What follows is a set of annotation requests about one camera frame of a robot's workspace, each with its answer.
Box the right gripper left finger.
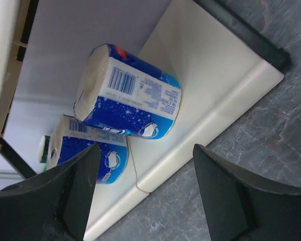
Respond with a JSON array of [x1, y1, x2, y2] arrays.
[[0, 144, 100, 240]]

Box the cream three-tier shelf rack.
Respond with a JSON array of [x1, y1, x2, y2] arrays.
[[0, 1, 287, 240]]

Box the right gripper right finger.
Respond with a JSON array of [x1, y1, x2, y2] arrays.
[[193, 144, 301, 240]]

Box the blue paper towel roll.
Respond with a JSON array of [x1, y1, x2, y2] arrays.
[[73, 44, 182, 140], [47, 115, 128, 184]]

